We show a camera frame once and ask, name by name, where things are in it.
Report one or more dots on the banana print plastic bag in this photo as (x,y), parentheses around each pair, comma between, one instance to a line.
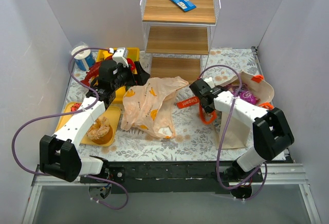
(149,107)

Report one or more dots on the blue snack packet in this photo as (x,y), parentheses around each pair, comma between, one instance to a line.
(184,5)

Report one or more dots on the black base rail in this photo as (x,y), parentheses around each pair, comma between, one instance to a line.
(164,176)

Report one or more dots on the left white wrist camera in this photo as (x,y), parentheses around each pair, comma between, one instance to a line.
(119,55)

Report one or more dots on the red frosted donut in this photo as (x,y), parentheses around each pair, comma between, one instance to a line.
(74,106)

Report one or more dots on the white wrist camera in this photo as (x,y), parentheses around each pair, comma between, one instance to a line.
(119,55)
(209,81)

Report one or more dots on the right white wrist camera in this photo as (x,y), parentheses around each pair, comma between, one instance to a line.
(209,81)

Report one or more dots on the blue wrapped paper roll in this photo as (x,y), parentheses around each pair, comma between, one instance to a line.
(84,60)

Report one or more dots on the white wire wooden shelf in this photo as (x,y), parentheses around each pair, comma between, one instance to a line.
(175,41)

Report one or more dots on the red toy lobster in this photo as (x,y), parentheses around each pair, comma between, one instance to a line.
(92,73)

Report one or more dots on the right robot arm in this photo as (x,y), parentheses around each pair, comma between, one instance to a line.
(271,132)

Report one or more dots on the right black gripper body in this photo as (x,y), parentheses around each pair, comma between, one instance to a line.
(196,88)

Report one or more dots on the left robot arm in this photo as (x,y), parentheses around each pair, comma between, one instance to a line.
(58,153)

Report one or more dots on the purple snack bag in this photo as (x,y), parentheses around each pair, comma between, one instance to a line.
(244,93)

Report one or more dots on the beige canvas tote bag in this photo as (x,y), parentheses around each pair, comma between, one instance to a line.
(238,115)

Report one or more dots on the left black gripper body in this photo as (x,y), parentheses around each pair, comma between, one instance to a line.
(137,73)

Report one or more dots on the yellow vegetable bin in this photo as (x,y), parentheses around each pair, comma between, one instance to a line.
(132,57)

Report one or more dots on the floral table mat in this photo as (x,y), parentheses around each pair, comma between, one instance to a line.
(194,140)

